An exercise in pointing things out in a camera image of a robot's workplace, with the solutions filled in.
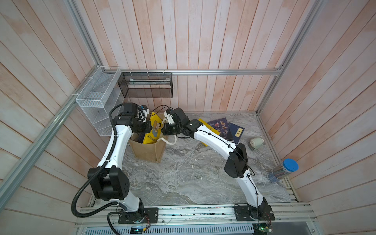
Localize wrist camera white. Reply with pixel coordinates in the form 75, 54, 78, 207
137, 105, 149, 122
163, 108, 175, 124

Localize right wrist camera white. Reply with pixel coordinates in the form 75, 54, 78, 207
163, 108, 175, 124

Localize dark portrait book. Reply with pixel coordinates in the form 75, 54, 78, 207
208, 117, 234, 142

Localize aluminium frame bar back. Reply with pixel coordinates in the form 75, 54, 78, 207
103, 67, 282, 76

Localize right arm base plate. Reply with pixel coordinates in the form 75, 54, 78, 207
233, 204, 275, 222

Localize brown canvas tote bag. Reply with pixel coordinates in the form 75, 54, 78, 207
128, 113, 178, 164

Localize clear tube blue cap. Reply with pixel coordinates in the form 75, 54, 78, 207
267, 158, 299, 184

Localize black mesh wall basket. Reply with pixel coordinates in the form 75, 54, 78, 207
117, 72, 173, 99

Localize small blue book far right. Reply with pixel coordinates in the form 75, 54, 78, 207
228, 122, 245, 144

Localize white tape roll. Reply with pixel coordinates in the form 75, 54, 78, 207
248, 137, 264, 150

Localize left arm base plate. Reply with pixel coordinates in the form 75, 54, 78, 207
118, 207, 159, 225

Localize white wire mesh shelf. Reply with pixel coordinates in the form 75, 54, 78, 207
76, 66, 124, 137

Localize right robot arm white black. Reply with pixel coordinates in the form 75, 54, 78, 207
162, 108, 275, 221

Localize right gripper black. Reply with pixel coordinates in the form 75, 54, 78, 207
160, 124, 184, 137

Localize yellow book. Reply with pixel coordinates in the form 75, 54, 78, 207
142, 112, 163, 145
194, 119, 221, 149

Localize aluminium rail front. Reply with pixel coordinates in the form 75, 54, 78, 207
74, 202, 318, 228

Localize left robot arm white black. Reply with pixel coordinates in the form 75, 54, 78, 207
88, 103, 151, 217

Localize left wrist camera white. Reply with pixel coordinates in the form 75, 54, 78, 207
137, 105, 149, 122

